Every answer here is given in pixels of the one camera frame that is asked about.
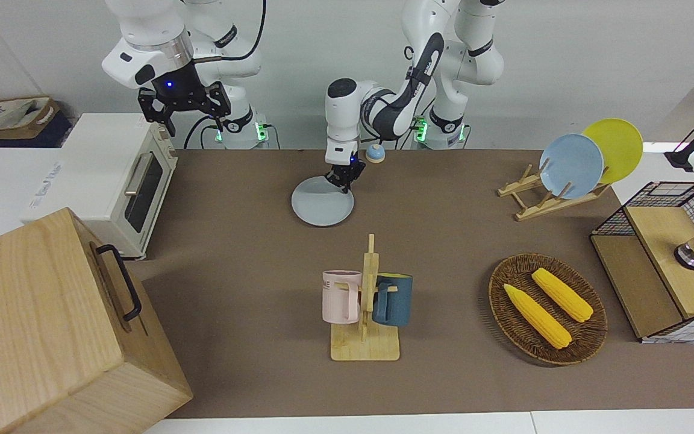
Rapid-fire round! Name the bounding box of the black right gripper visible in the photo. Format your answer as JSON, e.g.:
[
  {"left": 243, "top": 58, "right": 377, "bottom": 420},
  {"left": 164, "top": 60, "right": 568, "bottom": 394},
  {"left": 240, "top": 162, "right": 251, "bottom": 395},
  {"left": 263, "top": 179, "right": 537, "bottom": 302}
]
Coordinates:
[{"left": 138, "top": 60, "right": 232, "bottom": 137}]

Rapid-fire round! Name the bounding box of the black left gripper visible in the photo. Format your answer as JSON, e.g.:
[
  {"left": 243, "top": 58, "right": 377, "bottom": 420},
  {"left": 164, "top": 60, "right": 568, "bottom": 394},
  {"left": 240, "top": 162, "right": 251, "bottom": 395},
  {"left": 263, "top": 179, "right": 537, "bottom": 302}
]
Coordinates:
[{"left": 327, "top": 156, "right": 366, "bottom": 194}]

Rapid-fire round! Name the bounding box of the gray round plate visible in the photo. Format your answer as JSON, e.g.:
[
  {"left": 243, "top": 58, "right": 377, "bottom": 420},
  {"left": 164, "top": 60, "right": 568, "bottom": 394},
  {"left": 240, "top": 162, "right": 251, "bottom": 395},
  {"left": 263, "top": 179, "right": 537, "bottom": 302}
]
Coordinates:
[{"left": 291, "top": 175, "right": 355, "bottom": 227}]

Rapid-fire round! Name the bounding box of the wooden plate rack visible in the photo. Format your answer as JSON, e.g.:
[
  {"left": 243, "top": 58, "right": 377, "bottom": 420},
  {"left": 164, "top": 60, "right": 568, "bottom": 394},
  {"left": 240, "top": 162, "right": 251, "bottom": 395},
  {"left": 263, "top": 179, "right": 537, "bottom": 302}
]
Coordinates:
[{"left": 498, "top": 158, "right": 613, "bottom": 222}]

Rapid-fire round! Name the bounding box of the light blue plate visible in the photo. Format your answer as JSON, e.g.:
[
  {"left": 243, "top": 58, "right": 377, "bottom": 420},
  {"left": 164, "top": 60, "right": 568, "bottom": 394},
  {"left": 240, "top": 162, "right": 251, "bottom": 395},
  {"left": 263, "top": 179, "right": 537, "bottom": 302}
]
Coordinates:
[{"left": 539, "top": 133, "right": 605, "bottom": 200}]

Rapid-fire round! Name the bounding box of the yellow plate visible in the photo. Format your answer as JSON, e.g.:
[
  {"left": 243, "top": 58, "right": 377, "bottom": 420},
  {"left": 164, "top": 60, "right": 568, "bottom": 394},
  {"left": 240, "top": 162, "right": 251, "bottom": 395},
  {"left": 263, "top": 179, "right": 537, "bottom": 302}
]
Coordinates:
[{"left": 582, "top": 118, "right": 644, "bottom": 185}]

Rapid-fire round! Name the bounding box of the white toaster oven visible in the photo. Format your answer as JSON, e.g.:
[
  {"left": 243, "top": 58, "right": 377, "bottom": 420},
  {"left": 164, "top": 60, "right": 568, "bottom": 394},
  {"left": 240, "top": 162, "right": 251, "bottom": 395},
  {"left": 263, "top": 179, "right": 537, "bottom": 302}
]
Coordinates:
[{"left": 20, "top": 113, "right": 179, "bottom": 261}]

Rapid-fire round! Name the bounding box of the pink mug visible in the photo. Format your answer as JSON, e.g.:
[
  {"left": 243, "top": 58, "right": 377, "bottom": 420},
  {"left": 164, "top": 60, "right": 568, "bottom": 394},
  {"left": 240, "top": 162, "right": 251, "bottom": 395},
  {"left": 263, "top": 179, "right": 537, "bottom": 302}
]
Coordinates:
[{"left": 322, "top": 270, "right": 363, "bottom": 324}]

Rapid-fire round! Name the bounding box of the dark blue mug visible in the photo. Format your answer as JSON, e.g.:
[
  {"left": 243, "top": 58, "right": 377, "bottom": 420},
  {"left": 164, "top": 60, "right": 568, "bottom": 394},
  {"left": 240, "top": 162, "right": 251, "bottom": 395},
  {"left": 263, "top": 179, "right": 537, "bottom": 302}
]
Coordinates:
[{"left": 372, "top": 273, "right": 414, "bottom": 328}]

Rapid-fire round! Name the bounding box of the brown table mat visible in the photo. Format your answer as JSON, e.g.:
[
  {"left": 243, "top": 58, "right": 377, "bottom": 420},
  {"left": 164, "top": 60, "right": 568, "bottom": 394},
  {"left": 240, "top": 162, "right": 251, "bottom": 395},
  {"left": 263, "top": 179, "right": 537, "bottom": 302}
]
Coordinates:
[{"left": 123, "top": 148, "right": 694, "bottom": 420}]

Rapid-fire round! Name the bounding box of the dark blue bin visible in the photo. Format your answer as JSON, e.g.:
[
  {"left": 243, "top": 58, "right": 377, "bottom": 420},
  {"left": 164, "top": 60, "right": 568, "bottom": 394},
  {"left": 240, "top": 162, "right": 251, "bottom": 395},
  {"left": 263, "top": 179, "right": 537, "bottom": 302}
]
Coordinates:
[{"left": 0, "top": 115, "right": 75, "bottom": 165}]

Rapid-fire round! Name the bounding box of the wooden mug rack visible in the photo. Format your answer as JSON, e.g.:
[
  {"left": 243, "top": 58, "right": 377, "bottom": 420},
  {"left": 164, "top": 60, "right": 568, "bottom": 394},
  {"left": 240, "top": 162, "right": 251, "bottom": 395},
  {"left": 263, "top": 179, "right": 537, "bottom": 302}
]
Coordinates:
[{"left": 330, "top": 234, "right": 401, "bottom": 362}]

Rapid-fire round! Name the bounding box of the yellow corn cob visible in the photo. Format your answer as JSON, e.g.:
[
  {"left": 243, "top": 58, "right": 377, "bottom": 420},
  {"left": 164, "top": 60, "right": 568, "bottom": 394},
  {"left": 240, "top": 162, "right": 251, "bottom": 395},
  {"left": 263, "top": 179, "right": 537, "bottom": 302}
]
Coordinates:
[
  {"left": 504, "top": 283, "right": 572, "bottom": 350},
  {"left": 531, "top": 268, "right": 594, "bottom": 323}
]

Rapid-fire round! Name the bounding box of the light wooden box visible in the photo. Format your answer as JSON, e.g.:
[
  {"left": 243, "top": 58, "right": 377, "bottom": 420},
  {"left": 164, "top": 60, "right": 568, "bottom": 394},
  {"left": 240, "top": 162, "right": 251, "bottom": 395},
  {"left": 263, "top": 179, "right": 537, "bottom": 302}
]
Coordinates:
[{"left": 0, "top": 207, "right": 194, "bottom": 434}]

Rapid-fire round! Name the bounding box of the brown wicker basket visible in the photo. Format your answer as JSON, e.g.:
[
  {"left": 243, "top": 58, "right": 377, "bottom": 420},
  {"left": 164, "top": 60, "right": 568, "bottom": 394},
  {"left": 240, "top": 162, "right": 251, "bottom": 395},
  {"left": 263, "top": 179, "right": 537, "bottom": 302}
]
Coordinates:
[{"left": 489, "top": 253, "right": 608, "bottom": 366}]

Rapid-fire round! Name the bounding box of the white oven door handle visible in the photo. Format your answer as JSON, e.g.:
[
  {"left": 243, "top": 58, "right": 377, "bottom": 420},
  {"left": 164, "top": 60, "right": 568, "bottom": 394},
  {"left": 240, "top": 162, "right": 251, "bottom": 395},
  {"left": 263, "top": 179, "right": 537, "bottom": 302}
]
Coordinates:
[{"left": 124, "top": 152, "right": 156, "bottom": 197}]

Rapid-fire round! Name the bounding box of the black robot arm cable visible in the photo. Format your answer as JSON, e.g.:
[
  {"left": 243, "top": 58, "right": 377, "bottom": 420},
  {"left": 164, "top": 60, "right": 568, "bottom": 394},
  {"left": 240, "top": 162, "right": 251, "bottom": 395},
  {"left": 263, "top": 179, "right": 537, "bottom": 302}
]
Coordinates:
[{"left": 192, "top": 0, "right": 267, "bottom": 64}]

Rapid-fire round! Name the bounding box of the black box handle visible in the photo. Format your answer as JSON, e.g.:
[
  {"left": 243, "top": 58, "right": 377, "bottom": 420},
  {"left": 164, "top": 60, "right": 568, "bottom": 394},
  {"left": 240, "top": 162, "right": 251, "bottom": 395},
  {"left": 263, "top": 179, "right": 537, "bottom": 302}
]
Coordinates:
[{"left": 95, "top": 244, "right": 143, "bottom": 322}]

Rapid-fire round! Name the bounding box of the wood and wire shelf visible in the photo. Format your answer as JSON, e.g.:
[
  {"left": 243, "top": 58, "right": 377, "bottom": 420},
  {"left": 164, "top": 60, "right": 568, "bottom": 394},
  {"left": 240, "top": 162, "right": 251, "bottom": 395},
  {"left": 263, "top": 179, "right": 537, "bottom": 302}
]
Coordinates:
[{"left": 590, "top": 181, "right": 694, "bottom": 344}]

